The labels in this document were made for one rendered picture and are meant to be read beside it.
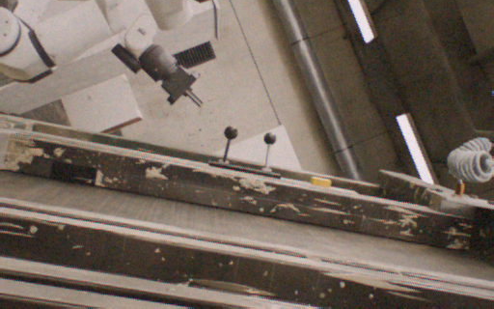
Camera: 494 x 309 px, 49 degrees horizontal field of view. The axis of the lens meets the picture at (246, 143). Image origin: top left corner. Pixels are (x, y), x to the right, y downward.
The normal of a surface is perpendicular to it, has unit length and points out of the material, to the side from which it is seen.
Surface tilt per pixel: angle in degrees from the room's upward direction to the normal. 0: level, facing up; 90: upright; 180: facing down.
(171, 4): 105
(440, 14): 90
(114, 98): 90
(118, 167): 90
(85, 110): 90
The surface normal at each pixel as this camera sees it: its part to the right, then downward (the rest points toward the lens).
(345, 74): 0.05, -0.04
